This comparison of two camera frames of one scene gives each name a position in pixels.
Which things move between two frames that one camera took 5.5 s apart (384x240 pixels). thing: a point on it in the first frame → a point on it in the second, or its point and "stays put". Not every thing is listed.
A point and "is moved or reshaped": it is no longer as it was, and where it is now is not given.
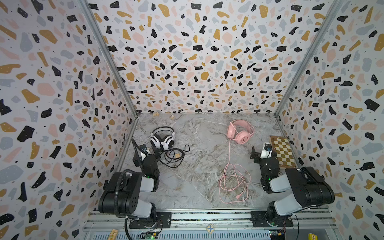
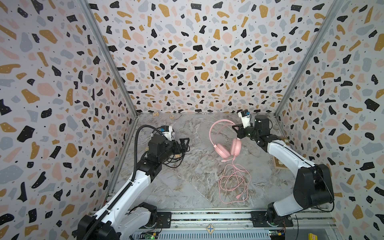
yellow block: x=311 y=236 stays put
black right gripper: x=258 y=154 → x=242 y=131
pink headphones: x=240 y=130 is moved or reshaped
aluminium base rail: x=307 y=225 stays put
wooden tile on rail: x=210 y=228 stays put
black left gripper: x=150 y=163 → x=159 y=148
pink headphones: x=234 y=183 stays put
